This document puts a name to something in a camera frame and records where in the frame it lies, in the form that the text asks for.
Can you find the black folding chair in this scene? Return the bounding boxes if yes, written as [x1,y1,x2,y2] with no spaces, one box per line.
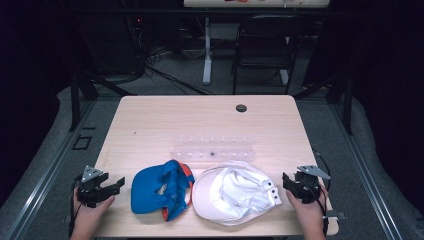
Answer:
[230,13,309,95]

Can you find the black floor cables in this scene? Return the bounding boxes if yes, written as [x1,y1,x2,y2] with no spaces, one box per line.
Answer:
[146,64,214,96]

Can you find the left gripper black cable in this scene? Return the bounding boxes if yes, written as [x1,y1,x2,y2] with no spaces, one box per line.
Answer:
[68,176,84,238]

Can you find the blue and orange cap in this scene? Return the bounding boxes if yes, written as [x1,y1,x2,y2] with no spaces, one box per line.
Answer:
[130,159,196,223]

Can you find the person's right hand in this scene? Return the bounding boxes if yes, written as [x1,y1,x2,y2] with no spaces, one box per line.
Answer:
[285,184,329,234]

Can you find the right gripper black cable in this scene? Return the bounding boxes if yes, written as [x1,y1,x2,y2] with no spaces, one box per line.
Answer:
[313,149,333,236]

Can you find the light desk top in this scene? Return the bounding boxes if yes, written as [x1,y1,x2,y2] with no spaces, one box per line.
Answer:
[183,0,331,9]

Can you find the black metal stand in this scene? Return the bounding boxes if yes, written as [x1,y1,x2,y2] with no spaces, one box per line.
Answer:
[293,71,354,136]
[68,66,138,133]

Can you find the white cap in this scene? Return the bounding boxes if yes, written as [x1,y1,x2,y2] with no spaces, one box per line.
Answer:
[191,160,283,227]

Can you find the person's left hand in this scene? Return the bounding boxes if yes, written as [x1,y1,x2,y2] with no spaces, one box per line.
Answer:
[71,188,116,234]

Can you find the aluminium floor rail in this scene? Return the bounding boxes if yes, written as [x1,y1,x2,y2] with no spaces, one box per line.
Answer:
[0,99,98,240]
[328,99,404,240]

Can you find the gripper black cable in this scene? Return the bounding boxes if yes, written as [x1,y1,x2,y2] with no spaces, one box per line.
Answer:
[313,149,333,236]
[68,176,84,238]

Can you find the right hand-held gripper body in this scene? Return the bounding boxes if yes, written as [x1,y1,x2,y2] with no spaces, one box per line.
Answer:
[294,165,331,204]

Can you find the clear acrylic rack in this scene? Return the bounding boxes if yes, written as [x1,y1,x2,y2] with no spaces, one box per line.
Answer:
[169,134,257,165]

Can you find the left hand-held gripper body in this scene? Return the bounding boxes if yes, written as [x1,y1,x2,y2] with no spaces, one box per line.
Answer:
[77,165,114,208]

